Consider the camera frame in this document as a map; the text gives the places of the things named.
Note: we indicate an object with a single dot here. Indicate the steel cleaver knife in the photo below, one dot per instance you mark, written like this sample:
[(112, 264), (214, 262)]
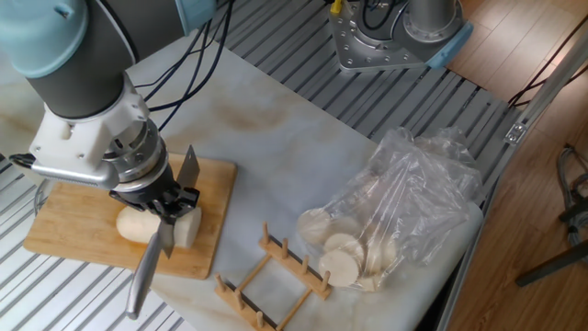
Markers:
[(142, 276)]

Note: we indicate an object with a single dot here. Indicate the white radish slice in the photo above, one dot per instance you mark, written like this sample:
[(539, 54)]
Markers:
[(369, 282), (314, 227), (381, 255), (339, 269), (344, 243)]

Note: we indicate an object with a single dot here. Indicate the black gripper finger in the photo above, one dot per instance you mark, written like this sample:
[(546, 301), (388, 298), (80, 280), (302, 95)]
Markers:
[(164, 211), (188, 200)]

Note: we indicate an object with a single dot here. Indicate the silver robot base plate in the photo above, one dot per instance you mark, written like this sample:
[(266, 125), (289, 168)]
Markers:
[(353, 46)]

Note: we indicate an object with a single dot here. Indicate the wooden peg rack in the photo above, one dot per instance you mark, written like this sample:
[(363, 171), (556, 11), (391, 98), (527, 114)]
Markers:
[(294, 265)]

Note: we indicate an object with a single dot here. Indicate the bamboo cutting board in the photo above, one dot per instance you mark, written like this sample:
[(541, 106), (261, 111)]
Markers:
[(69, 230)]

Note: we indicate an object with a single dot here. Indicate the black metal stand leg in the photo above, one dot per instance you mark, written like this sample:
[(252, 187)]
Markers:
[(551, 264)]

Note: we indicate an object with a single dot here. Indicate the small yellow object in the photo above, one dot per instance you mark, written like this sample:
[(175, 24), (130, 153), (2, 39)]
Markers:
[(336, 5)]

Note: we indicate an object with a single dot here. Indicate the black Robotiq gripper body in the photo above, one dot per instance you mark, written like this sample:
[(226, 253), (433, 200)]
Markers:
[(147, 195)]

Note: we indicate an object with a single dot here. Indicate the aluminium frame beam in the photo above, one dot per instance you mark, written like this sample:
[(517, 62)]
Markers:
[(551, 89)]

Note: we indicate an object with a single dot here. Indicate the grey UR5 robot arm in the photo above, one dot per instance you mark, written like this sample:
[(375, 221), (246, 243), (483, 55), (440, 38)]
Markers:
[(82, 69)]

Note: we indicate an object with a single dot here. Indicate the silver corner bracket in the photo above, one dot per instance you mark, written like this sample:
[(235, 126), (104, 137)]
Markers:
[(514, 133)]

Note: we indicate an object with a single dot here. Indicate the large white radish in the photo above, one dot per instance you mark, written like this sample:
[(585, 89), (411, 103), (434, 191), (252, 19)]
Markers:
[(138, 225)]

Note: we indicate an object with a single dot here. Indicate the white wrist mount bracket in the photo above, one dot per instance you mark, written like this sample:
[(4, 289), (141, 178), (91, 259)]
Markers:
[(78, 138)]

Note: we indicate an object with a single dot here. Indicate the clear plastic bag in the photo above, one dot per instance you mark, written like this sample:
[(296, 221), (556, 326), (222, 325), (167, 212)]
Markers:
[(413, 193)]

